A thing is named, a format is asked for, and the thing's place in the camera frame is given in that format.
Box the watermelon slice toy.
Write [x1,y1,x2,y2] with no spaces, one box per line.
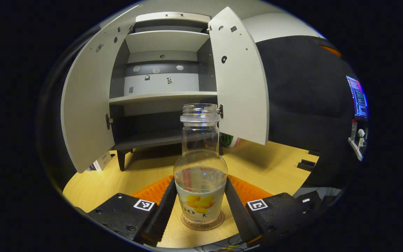
[220,133,241,148]

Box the white cabinet drawer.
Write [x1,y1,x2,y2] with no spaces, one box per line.
[135,12,211,24]

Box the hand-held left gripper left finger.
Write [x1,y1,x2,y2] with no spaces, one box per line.
[74,175,177,247]

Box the white cabinet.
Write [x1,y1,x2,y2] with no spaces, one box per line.
[109,12,223,172]

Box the black rectangular block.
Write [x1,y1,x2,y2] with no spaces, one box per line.
[297,159,317,172]

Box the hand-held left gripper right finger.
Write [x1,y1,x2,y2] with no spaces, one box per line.
[224,174,307,247]

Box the white paper box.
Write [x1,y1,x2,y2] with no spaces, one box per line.
[86,151,113,172]

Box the round brown coaster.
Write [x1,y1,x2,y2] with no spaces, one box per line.
[181,210,226,231]

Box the black backdrop cloth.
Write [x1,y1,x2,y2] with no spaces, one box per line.
[256,35,359,188]

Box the computer monitor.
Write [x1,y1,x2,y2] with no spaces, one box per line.
[346,75,369,119]

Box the white door with camera sticker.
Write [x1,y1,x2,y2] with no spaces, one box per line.
[61,16,135,174]

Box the white door with headphone sticker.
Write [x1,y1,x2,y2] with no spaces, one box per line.
[208,6,270,146]

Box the clear glass bottle yellow label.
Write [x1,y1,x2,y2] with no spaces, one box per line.
[174,103,228,225]

